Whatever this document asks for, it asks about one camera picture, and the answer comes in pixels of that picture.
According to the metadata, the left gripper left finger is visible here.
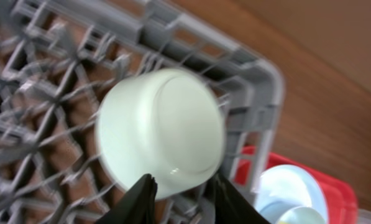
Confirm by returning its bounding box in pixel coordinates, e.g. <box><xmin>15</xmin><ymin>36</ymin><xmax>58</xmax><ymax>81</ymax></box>
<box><xmin>95</xmin><ymin>174</ymin><xmax>158</xmax><ymax>224</ymax></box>

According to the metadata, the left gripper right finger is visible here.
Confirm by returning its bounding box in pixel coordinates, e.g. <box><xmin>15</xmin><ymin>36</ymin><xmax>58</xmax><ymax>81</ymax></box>
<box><xmin>214</xmin><ymin>174</ymin><xmax>269</xmax><ymax>224</ymax></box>

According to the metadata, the grey dishwasher rack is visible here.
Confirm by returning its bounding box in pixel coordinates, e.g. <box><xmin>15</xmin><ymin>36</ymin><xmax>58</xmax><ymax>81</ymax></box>
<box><xmin>0</xmin><ymin>1</ymin><xmax>285</xmax><ymax>223</ymax></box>

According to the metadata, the light blue plate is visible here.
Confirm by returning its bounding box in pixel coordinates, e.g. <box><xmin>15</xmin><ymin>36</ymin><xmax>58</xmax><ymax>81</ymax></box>
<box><xmin>254</xmin><ymin>164</ymin><xmax>329</xmax><ymax>223</ymax></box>

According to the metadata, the small green bowl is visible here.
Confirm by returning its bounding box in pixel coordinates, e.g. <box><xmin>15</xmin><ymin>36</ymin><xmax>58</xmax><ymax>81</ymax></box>
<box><xmin>275</xmin><ymin>207</ymin><xmax>326</xmax><ymax>224</ymax></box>

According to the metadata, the red plastic tray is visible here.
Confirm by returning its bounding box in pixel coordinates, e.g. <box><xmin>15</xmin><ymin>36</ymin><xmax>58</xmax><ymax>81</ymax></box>
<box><xmin>234</xmin><ymin>145</ymin><xmax>359</xmax><ymax>224</ymax></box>

